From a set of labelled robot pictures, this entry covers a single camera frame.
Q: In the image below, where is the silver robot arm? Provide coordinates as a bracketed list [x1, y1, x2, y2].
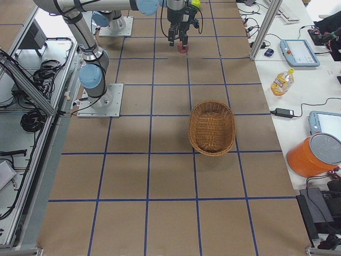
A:
[92, 10, 126, 31]
[34, 1, 198, 60]

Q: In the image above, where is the black power adapter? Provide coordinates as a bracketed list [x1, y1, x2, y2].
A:
[270, 108, 295, 118]

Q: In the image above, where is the dark blue small pouch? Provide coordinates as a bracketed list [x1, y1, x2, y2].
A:
[264, 48, 274, 57]

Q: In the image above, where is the black laptop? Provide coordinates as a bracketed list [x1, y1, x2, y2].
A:
[296, 188, 334, 239]

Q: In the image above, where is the yellow drink bottle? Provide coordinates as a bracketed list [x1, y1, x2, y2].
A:
[270, 68, 295, 96]

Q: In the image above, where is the orange bucket with grey lid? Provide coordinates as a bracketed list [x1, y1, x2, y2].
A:
[286, 132, 340, 178]

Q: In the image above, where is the aluminium frame post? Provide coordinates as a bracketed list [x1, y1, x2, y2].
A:
[249, 0, 282, 61]

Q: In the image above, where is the woven wicker basket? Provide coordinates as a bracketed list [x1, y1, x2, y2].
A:
[189, 100, 236, 157]

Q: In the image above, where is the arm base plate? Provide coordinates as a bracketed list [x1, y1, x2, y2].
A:
[77, 83, 124, 118]
[99, 16, 133, 37]

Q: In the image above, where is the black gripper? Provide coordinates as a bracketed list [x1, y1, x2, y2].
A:
[166, 0, 190, 46]

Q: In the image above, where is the red apple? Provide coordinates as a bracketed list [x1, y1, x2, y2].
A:
[177, 42, 189, 54]

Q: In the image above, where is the blue teach pendant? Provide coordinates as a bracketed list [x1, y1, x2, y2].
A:
[280, 39, 320, 67]
[308, 111, 340, 139]

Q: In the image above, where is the green apple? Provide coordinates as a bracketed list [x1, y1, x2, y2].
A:
[191, 0, 201, 8]

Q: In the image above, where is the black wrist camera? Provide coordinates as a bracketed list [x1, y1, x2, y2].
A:
[191, 18, 200, 29]

